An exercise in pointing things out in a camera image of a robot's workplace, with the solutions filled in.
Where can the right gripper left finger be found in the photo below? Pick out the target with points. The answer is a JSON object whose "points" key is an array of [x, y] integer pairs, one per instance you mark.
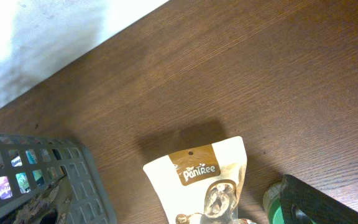
{"points": [[49, 206]]}

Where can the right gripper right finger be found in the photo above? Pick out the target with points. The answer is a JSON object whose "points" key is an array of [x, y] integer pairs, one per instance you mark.
{"points": [[302, 203]]}

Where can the green lidded jar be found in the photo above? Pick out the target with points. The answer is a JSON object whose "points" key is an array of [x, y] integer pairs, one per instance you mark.
{"points": [[273, 207]]}

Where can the grey plastic shopping basket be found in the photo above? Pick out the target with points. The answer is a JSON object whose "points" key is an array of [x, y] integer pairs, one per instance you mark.
{"points": [[48, 180]]}

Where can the Kleenex tissue multipack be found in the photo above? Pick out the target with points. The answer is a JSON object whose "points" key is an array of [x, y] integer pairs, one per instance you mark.
{"points": [[14, 180]]}

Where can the white brown mushroom pouch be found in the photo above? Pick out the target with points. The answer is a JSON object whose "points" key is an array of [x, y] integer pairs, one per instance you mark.
{"points": [[202, 184]]}

